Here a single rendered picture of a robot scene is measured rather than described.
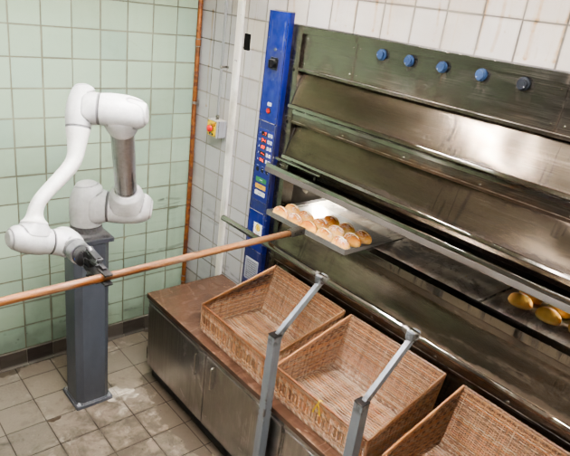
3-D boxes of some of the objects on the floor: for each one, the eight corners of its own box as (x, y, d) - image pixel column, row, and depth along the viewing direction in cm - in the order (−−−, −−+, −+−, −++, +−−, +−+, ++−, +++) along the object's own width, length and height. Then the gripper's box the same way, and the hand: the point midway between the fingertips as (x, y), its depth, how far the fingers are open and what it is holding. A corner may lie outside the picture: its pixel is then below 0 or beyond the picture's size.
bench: (219, 349, 378) (226, 272, 357) (580, 673, 215) (634, 565, 193) (142, 377, 343) (145, 293, 321) (505, 790, 179) (560, 674, 157)
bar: (210, 402, 330) (226, 213, 286) (374, 569, 244) (433, 337, 200) (161, 422, 310) (172, 223, 266) (321, 612, 224) (375, 365, 180)
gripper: (90, 233, 221) (118, 258, 205) (90, 270, 227) (118, 297, 211) (71, 237, 216) (99, 262, 200) (71, 274, 222) (99, 302, 206)
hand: (104, 276), depth 208 cm, fingers closed on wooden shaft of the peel, 3 cm apart
